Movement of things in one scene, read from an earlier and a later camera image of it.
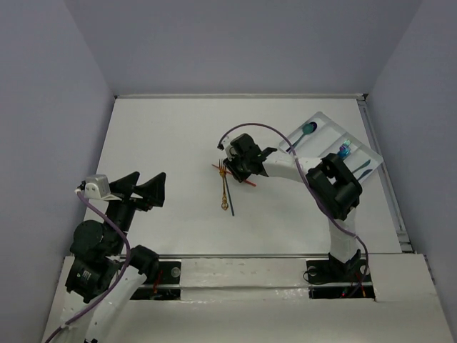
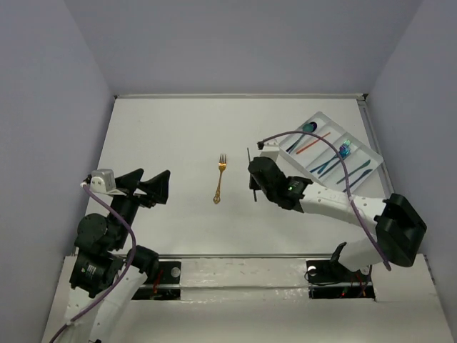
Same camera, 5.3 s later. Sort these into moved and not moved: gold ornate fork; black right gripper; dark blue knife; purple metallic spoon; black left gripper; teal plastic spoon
Moved: black right gripper; gold ornate fork
Not moved: dark blue knife; black left gripper; teal plastic spoon; purple metallic spoon
